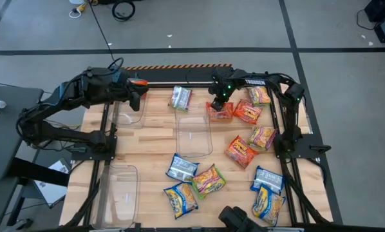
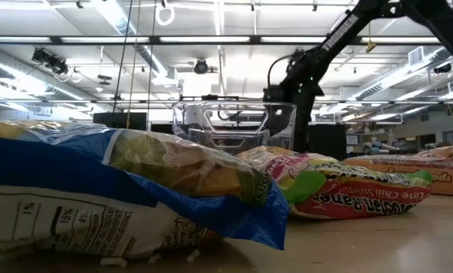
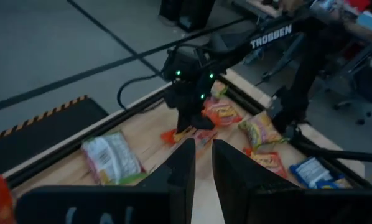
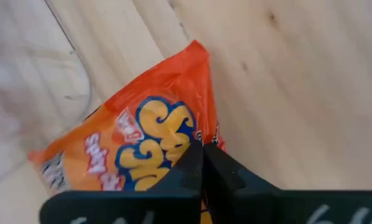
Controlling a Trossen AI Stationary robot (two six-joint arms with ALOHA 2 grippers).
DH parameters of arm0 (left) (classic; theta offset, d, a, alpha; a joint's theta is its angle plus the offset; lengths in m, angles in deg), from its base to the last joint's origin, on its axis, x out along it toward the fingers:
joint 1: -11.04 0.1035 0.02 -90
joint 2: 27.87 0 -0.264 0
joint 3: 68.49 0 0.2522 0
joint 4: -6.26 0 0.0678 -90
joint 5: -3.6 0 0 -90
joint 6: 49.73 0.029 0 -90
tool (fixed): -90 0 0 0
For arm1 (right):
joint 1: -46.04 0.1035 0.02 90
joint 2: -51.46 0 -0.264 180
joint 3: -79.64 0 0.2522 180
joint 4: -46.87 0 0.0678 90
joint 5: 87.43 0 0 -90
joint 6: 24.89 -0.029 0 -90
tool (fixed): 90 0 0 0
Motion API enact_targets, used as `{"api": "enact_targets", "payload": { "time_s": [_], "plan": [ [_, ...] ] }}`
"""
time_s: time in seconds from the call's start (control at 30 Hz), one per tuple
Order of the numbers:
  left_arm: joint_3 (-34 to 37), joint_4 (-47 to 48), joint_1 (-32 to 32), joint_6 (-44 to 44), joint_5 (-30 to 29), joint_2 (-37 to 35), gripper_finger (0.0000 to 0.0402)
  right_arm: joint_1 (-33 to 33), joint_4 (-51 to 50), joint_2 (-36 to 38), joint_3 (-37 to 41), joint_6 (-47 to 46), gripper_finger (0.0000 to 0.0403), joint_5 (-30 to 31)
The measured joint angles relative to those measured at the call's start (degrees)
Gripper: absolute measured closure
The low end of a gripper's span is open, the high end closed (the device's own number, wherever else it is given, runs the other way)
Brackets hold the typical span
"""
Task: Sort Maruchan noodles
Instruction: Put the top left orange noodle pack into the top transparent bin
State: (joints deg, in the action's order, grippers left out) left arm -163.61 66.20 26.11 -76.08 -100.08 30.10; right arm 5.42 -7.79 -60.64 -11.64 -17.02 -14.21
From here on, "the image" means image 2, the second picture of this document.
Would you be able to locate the yellow hanging hook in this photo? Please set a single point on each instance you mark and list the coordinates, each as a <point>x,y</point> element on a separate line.
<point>370,47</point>

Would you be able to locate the white noodle crumb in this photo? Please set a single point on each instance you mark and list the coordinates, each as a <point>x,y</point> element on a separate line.
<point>154,258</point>
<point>193,255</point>
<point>113,262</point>

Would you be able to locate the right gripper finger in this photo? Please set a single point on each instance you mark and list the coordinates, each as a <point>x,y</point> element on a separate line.
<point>276,127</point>
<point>303,129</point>

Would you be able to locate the blue Maruchan ramen pack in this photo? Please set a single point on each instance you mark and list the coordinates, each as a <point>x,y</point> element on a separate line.
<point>60,223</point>
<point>41,167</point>

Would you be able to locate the lime chili shrimp ramen pack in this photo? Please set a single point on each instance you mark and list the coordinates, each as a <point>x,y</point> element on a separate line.
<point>344,197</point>
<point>444,151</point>

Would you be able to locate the orange Maruchan ramen pack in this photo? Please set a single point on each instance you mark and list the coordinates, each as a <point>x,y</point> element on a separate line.
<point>438,178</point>

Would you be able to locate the black monitor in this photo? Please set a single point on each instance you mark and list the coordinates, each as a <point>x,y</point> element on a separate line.
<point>116,120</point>

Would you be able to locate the silver ceiling duct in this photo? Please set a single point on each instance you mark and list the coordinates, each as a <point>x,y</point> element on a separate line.
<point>114,17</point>

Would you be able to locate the black ceiling spotlight cluster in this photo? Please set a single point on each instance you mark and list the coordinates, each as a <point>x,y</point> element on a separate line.
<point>52,62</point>

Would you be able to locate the black cabinet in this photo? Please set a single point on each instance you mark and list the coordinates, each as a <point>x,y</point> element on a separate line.
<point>328,142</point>

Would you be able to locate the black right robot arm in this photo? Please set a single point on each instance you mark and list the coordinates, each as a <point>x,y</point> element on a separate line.
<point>444,26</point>

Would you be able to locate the black overhead camera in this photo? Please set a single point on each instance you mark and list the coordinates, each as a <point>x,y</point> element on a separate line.
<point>200,67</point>

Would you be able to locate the clear plastic bin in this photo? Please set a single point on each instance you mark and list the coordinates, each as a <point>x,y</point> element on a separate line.
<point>234,129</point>

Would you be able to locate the black overhead light rail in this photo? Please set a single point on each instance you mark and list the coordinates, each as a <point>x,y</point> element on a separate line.
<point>154,39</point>

